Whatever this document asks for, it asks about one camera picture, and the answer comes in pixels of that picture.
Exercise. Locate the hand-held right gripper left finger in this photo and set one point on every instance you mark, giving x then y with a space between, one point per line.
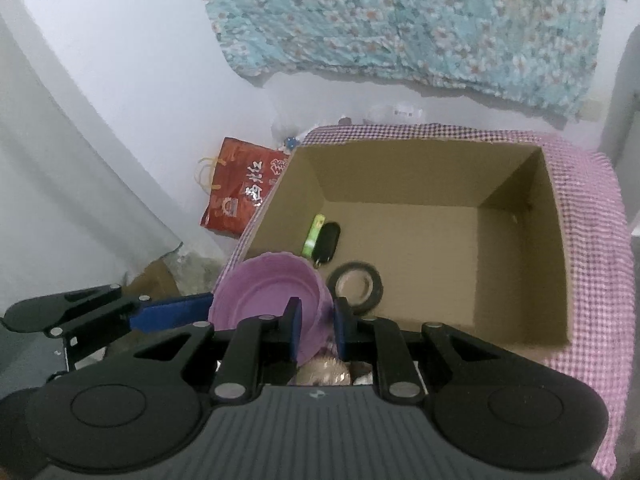
295 327

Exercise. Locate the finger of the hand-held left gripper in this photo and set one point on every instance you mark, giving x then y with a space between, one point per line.
170 312

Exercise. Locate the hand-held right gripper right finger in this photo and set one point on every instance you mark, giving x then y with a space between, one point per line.
341 330

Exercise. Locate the black tape roll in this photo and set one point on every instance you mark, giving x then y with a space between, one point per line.
365 309

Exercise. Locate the purple plastic bowl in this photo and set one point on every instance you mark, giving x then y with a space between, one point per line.
260 290

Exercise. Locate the black key fob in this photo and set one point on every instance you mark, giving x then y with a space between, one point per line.
327 242

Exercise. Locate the green lip balm stick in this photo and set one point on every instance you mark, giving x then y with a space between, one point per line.
314 235

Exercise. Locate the brown cardboard box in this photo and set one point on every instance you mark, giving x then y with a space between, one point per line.
425 240

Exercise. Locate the red gift bag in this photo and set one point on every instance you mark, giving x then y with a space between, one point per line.
235 190

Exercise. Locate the purple checkered bedsheet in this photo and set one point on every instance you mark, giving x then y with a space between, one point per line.
595 260

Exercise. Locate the blue floral cloth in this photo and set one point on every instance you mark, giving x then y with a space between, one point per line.
400 20

